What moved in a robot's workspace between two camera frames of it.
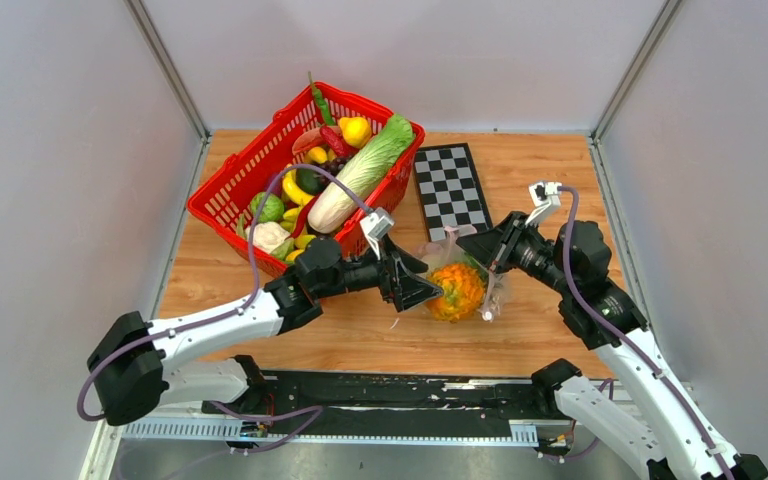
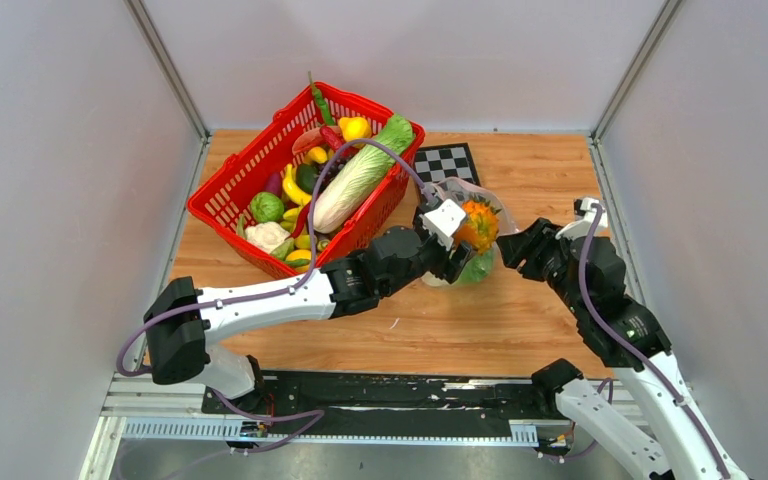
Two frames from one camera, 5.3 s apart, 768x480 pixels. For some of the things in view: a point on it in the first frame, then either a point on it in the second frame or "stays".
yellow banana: [292, 189] stays
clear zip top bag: [467, 285] → [486, 219]
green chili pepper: [323, 103] stays
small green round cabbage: [273, 209] stays
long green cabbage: [363, 175] stays
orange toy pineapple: [464, 287] → [481, 227]
